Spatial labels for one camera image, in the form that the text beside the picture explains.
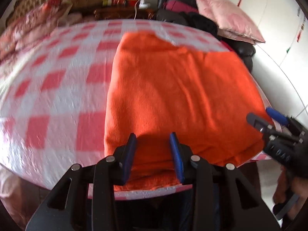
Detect orange pants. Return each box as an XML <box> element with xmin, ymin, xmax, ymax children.
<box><xmin>104</xmin><ymin>32</ymin><xmax>269</xmax><ymax>191</ymax></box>

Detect person's right hand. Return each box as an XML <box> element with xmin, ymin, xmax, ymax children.
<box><xmin>273</xmin><ymin>166</ymin><xmax>307</xmax><ymax>220</ymax></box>

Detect red white checkered tablecloth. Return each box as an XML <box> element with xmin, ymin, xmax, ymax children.
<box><xmin>1</xmin><ymin>20</ymin><xmax>226</xmax><ymax>189</ymax></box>

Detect pink floral pillow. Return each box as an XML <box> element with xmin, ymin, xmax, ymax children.
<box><xmin>196</xmin><ymin>0</ymin><xmax>265</xmax><ymax>45</ymax></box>

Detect floral pink bed sheet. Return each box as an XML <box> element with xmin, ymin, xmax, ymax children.
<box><xmin>0</xmin><ymin>166</ymin><xmax>40</xmax><ymax>230</ymax></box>

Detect dark wooden nightstand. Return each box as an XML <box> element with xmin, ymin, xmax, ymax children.
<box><xmin>93</xmin><ymin>7</ymin><xmax>157</xmax><ymax>20</ymax></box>

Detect maroon garment on armchair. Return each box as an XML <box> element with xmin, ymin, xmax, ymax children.
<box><xmin>163</xmin><ymin>0</ymin><xmax>198</xmax><ymax>13</ymax></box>

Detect folded pink floral quilt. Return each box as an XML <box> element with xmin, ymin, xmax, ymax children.
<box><xmin>1</xmin><ymin>0</ymin><xmax>72</xmax><ymax>60</ymax></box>

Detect black leather armchair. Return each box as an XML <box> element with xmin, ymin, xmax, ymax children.
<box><xmin>156</xmin><ymin>0</ymin><xmax>255</xmax><ymax>72</ymax></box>

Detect white charger cable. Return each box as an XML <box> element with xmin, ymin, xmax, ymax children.
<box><xmin>133</xmin><ymin>0</ymin><xmax>145</xmax><ymax>20</ymax></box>

